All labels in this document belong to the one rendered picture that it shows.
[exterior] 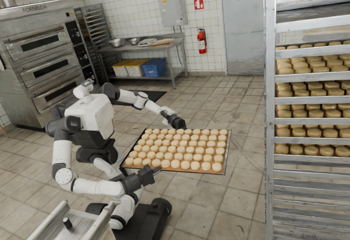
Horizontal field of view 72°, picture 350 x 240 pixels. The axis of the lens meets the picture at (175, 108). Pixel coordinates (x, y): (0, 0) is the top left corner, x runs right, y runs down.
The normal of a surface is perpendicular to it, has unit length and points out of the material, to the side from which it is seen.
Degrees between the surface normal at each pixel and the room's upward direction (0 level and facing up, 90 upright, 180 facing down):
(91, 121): 86
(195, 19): 90
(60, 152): 44
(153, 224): 0
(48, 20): 90
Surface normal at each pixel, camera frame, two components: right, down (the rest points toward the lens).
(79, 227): -0.18, -0.87
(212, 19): -0.44, 0.48
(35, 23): 0.88, 0.07
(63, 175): 0.11, -0.37
